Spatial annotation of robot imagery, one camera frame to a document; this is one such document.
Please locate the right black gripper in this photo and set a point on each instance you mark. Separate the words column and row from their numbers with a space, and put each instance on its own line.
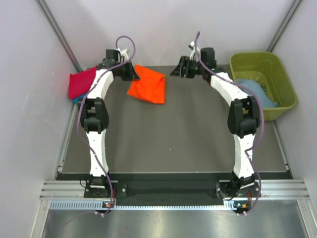
column 180, row 71

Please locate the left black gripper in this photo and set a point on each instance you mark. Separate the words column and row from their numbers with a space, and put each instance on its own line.
column 131, row 75

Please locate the orange t shirt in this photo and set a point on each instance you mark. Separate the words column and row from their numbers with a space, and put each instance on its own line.
column 151, row 86

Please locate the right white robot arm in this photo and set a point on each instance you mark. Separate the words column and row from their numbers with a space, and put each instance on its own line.
column 243, row 117

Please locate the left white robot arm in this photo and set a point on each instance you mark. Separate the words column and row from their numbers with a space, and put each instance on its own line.
column 94, row 119

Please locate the folded pink t shirt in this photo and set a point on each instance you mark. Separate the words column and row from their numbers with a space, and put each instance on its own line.
column 80, row 83

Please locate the folded teal t shirt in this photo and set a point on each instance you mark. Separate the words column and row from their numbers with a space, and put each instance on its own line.
column 75, row 101

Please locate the olive green plastic bin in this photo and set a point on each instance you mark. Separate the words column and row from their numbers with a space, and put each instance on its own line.
column 266, row 71

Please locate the light blue t shirt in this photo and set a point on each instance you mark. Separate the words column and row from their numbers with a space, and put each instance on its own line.
column 265, row 101

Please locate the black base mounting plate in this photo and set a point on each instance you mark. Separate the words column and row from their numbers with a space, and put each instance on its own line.
column 158, row 189

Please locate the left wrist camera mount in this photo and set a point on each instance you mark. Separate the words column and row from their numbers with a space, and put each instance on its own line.
column 123, row 55

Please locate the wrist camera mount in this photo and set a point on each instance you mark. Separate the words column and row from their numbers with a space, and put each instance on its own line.
column 123, row 55
column 195, row 51

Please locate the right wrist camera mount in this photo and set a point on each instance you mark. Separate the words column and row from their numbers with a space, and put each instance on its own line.
column 195, row 51

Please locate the aluminium frame rail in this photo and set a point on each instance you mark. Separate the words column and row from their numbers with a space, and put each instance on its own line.
column 285, row 189

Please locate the slotted grey cable duct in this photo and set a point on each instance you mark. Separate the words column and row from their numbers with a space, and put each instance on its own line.
column 101, row 205

